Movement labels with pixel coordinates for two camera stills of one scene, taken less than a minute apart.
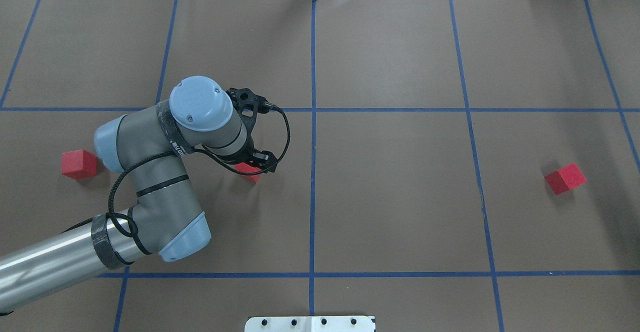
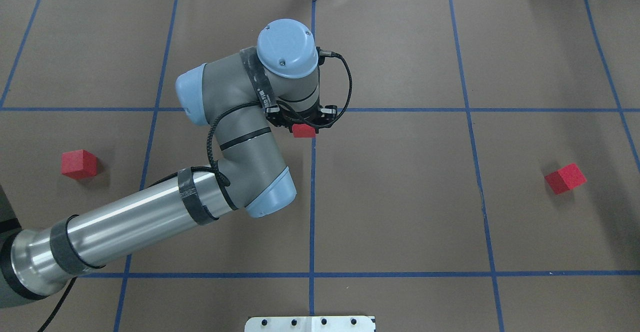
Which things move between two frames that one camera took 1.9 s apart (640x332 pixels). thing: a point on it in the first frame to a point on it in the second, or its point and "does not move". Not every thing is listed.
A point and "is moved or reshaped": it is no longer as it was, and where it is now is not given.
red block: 244,167 is moved or reshaped
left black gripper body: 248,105 to 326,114
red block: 565,178 does not move
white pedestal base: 310,324 does not move
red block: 78,164 does not move
